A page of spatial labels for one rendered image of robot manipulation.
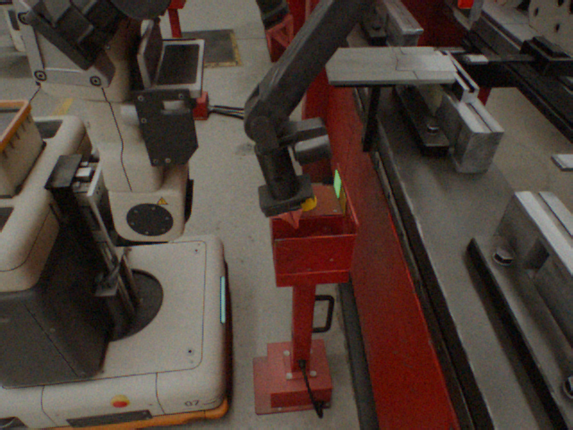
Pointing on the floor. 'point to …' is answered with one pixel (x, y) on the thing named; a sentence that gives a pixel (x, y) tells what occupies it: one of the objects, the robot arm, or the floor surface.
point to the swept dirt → (343, 334)
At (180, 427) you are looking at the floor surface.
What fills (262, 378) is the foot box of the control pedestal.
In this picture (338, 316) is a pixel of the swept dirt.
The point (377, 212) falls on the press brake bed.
